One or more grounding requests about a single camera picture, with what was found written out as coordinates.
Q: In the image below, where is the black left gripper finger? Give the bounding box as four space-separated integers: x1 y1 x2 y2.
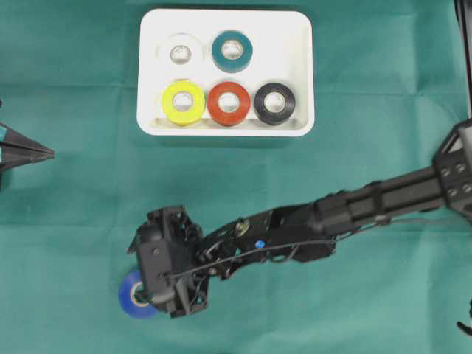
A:
1 153 55 172
1 124 55 155

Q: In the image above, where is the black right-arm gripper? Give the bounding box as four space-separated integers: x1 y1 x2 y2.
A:
127 206 209 318

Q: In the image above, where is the blue tape roll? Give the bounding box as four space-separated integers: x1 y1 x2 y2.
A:
118 271 158 319

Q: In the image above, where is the yellow tape roll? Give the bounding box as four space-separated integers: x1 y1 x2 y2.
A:
161 80 206 126

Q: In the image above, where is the red tape roll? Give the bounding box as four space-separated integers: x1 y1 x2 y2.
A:
206 81 251 127

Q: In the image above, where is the white tape roll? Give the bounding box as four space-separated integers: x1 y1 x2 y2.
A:
157 33 204 73

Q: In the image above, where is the black tape roll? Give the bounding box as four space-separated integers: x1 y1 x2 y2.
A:
254 83 296 125

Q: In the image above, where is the teal tape roll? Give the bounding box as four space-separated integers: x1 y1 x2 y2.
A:
212 30 253 73

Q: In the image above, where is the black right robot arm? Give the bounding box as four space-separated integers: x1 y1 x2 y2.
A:
128 121 471 318

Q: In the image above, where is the white plastic case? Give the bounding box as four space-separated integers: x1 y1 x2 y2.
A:
136 8 316 137

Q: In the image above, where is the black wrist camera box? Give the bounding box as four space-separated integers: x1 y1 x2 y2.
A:
136 223 192 307

